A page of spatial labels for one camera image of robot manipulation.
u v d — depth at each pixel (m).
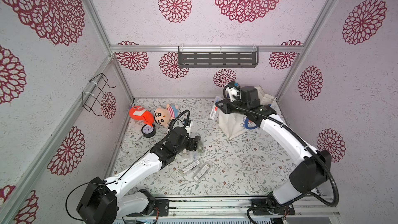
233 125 0.92
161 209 0.73
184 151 0.71
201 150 0.92
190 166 0.85
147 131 0.98
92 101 0.75
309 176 0.43
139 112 1.01
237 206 0.78
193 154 0.91
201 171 0.83
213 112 0.79
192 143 0.71
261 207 0.76
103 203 0.39
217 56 0.98
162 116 1.00
